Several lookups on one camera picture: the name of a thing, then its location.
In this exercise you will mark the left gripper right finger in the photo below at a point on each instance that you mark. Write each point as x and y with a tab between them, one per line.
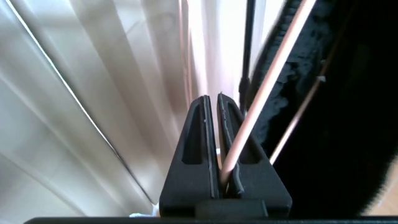
264	186

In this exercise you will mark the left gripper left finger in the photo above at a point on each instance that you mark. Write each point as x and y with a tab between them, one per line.
174	186

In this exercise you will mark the black shorts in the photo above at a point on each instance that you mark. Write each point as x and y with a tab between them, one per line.
342	140

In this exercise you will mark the black clothes rack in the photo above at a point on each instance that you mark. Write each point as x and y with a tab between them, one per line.
247	46

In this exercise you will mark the beige curtain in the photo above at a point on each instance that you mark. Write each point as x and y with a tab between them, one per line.
93	62

